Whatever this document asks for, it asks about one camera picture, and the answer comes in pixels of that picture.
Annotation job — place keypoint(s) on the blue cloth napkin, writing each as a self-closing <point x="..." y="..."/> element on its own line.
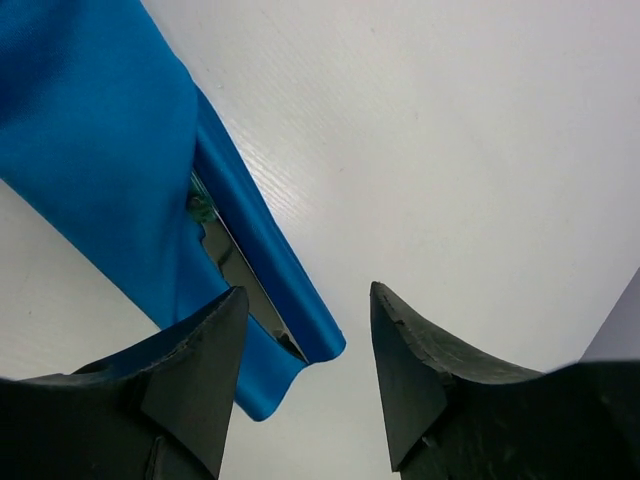
<point x="102" y="131"/>

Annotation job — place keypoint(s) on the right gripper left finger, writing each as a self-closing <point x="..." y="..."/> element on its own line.
<point x="159" y="409"/>

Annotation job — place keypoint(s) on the green handled knife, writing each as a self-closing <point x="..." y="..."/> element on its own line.
<point x="233" y="265"/>

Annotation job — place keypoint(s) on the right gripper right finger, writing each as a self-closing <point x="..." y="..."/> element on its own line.
<point x="452" y="411"/>

